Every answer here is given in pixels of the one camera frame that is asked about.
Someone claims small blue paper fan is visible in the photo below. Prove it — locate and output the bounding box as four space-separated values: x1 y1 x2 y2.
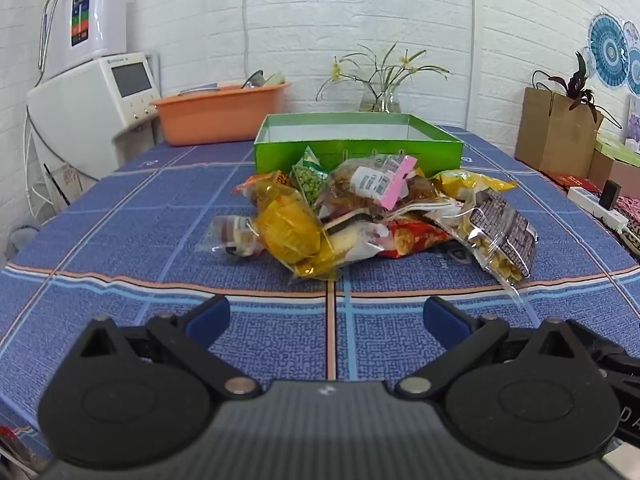
625 45 640 97

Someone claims large blue paper fan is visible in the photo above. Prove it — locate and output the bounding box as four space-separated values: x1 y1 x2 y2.
587 10 630 72

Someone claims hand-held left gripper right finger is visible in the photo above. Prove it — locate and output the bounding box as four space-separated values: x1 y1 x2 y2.
395 296 584 399

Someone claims purple leaf plant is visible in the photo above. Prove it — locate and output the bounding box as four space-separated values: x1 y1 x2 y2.
532 51 623 128

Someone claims orange snack packet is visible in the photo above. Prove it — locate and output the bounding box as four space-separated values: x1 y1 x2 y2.
234 170 293 203

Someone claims white wall pipe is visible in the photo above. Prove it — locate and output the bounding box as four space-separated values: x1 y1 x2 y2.
466 0 477 131

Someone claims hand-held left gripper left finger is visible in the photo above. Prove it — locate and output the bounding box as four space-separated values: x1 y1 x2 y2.
75 294 262 399

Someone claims green cardboard box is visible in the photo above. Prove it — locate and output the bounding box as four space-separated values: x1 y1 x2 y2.
254 113 465 179

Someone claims pale green flat box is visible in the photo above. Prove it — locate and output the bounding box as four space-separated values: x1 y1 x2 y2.
595 135 640 167

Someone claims orange plastic basin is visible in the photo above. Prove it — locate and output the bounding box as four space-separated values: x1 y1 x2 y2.
150 80 292 147

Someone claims red patterned flat item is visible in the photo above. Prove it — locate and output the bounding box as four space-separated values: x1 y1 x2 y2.
542 171 601 193

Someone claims white power strip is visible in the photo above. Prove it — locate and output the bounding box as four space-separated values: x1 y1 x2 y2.
567 186 630 233

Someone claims green flowering plant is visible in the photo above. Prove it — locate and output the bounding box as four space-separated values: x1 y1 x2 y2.
316 42 451 103

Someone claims glass vase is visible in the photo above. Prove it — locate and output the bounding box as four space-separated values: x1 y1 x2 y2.
360 87 402 114

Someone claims purple picture card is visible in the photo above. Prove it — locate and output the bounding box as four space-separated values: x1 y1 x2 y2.
622 95 640 153

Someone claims white snack packet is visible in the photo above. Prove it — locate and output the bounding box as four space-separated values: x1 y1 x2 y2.
322 217 393 267

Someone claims brown paper bag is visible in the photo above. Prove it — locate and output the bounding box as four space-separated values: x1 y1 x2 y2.
515 86 606 178

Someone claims brown cardboard box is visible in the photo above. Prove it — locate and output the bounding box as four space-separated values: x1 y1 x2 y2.
587 151 640 193

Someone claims clear bag with pink label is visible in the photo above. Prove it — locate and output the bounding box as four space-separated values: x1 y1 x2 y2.
320 155 441 221

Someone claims blue patterned tablecloth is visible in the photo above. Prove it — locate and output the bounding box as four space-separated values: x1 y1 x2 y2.
0 127 640 461

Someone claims red snack packet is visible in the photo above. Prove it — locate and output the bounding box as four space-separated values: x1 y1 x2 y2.
379 217 453 259

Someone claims green pea snack packet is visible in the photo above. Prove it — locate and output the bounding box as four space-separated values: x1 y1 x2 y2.
290 146 329 207

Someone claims white wall water purifier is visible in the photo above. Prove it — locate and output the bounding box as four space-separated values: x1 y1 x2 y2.
44 0 130 81

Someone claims black power adapter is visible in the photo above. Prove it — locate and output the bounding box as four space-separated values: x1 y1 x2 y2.
599 180 622 211

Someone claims white machine with screen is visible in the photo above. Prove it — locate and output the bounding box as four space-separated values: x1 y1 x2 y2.
26 52 162 183

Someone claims clear packet with dark label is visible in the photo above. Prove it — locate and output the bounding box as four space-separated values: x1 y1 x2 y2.
440 187 539 286

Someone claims yellow transparent snack packet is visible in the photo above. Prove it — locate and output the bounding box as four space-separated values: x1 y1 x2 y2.
256 185 342 282

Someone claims white wall cable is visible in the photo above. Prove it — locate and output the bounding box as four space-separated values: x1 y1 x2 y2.
242 0 251 78

